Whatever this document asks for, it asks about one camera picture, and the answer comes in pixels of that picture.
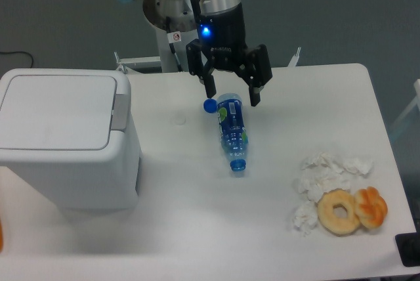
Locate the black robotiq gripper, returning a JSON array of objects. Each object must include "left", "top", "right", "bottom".
[{"left": 186, "top": 0, "right": 272, "bottom": 106}]

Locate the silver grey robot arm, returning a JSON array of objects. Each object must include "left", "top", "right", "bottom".
[{"left": 121, "top": 0, "right": 272, "bottom": 106}]

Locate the white trash can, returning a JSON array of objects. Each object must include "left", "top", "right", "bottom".
[{"left": 1, "top": 69, "right": 142, "bottom": 209}]

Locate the blue bottle cap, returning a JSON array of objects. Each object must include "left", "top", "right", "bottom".
[{"left": 203, "top": 98, "right": 217, "bottom": 114}]

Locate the blue plastic bottle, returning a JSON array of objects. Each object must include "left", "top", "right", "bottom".
[{"left": 217, "top": 93, "right": 249, "bottom": 172}]

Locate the small crumpled white tissue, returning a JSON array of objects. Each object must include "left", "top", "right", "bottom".
[{"left": 292, "top": 201, "right": 318, "bottom": 236}]

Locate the glazed twisted bread roll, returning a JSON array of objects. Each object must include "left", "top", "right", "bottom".
[{"left": 354, "top": 186, "right": 388, "bottom": 230}]

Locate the black device at edge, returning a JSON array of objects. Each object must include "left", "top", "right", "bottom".
[{"left": 395, "top": 232, "right": 420, "bottom": 267}]

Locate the white frame at right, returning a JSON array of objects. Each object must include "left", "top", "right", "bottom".
[{"left": 388, "top": 79, "right": 419, "bottom": 144}]

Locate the ring doughnut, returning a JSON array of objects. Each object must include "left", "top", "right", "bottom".
[{"left": 317, "top": 190, "right": 360, "bottom": 236}]

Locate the black cable on floor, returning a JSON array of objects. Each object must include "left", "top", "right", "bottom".
[{"left": 0, "top": 51, "right": 34, "bottom": 68}]

